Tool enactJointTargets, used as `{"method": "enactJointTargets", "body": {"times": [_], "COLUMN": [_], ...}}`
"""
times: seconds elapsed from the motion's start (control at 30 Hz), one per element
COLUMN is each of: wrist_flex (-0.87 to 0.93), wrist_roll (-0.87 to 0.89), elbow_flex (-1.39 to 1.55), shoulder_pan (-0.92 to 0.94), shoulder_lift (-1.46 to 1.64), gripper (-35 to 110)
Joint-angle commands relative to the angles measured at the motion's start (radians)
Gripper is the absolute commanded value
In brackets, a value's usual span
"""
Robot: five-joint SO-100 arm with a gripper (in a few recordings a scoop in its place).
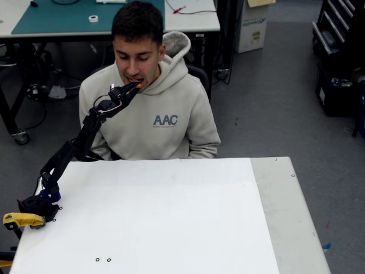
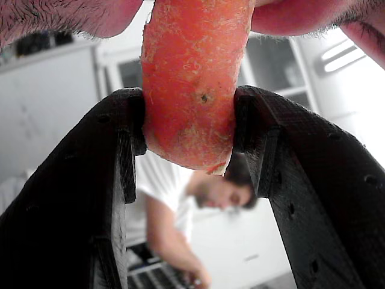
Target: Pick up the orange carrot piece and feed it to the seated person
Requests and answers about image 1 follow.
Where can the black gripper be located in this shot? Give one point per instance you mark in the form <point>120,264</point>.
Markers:
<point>124,91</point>

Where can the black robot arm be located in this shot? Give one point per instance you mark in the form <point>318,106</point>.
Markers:
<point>82,137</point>

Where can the man in beige hoodie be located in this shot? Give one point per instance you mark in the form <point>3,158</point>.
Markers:
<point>159,137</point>

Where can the white crumpled cloth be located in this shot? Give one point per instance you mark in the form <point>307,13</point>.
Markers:
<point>57,92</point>

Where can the white tape roll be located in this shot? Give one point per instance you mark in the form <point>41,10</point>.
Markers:
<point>93,18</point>

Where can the grey caster wheel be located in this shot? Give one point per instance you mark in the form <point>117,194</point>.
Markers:
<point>223,74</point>
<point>21,137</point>

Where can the green cutting mat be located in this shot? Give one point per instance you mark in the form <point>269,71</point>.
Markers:
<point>57,20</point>

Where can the white cardboard box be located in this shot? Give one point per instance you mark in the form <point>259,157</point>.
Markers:
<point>252,31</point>

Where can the yellow clamp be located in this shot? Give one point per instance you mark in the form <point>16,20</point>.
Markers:
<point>22,219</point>

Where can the black storage bin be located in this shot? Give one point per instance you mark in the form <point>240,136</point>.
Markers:
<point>333,100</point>

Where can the black drawer cabinet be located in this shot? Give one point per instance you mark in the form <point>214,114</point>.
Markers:
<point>333,25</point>

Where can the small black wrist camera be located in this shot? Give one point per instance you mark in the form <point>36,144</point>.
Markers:
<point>115,92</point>

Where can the white workbench black frame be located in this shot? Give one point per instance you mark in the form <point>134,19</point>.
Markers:
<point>194,23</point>

